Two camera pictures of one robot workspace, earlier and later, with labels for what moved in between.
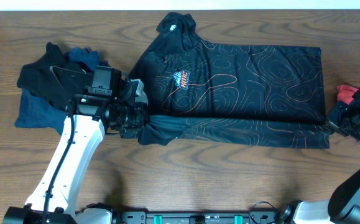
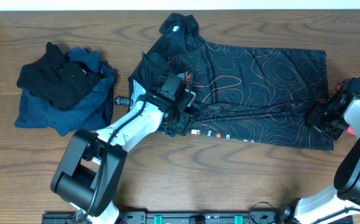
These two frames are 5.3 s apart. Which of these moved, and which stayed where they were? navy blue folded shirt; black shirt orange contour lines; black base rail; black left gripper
Moved: black left gripper
Stayed: navy blue folded shirt; black base rail; black shirt orange contour lines
